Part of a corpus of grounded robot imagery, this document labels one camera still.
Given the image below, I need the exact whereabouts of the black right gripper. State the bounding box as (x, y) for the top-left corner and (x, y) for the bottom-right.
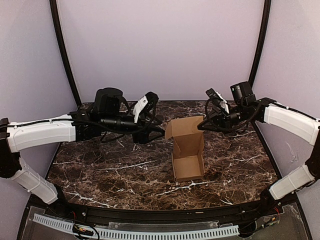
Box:
(197, 104), (248, 136)

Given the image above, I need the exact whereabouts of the brown cardboard box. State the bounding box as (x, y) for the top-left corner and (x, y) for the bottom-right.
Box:
(164, 115), (205, 182)

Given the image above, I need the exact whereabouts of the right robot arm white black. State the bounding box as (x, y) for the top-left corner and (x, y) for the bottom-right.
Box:
(197, 81), (320, 217)

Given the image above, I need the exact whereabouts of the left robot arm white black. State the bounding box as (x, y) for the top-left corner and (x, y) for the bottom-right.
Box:
(0, 87), (165, 218)

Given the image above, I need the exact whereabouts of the right small circuit board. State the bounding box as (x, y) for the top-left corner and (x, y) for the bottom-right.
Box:
(260, 215), (280, 229)

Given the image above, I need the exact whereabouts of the small circuit board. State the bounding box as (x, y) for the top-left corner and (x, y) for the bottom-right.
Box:
(260, 215), (280, 229)
(72, 224), (94, 238)

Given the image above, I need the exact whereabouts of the left small circuit board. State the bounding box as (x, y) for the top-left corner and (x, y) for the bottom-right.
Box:
(72, 224), (94, 238)

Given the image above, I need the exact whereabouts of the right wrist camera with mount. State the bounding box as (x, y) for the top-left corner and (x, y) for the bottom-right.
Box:
(205, 88), (230, 114)

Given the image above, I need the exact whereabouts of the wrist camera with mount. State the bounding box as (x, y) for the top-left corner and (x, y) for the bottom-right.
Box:
(205, 88), (230, 114)
(133, 91), (159, 124)

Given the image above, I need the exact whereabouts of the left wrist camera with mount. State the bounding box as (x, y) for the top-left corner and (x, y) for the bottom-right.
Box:
(133, 91), (159, 124)

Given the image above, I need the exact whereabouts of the black front table rail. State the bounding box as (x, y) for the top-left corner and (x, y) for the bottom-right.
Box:
(29, 192), (298, 228)

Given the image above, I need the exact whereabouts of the white slotted cable duct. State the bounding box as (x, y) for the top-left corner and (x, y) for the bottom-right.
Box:
(32, 213), (240, 240)

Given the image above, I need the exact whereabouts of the right black frame post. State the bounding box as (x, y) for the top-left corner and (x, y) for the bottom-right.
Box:
(248, 0), (272, 87)

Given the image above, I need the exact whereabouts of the black frame post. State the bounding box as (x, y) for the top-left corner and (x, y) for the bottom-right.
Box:
(49, 0), (82, 107)
(248, 0), (272, 87)

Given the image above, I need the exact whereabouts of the left black frame post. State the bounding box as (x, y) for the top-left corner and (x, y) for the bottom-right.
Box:
(49, 0), (82, 107)

